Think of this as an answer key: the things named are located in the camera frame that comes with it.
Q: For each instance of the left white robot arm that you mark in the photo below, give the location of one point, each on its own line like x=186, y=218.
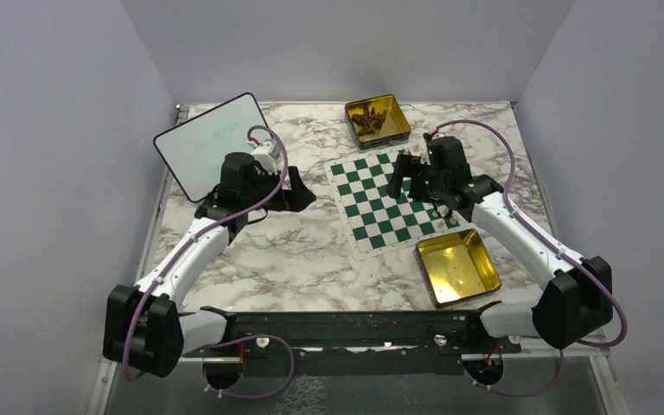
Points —
x=144, y=329

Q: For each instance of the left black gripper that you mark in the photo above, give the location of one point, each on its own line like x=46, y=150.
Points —
x=294, y=199

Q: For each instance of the empty gold tin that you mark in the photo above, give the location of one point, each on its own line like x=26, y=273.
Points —
x=456, y=267

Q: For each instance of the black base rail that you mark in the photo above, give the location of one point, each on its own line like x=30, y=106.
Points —
x=344, y=343

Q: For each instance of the white chess pieces group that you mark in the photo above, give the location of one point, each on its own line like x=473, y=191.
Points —
x=447, y=216

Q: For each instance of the dark pieces in tin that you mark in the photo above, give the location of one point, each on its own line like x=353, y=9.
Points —
x=369, y=121

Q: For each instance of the tin with dark pieces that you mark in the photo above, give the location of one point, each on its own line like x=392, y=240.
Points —
x=395, y=130

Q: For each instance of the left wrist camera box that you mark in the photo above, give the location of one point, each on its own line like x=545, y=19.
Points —
x=267, y=154

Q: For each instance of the small whiteboard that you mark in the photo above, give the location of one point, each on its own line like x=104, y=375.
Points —
x=195, y=150

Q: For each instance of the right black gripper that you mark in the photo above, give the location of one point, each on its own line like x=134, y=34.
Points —
x=404, y=168

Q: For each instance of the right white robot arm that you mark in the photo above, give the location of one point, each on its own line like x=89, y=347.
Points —
x=574, y=300

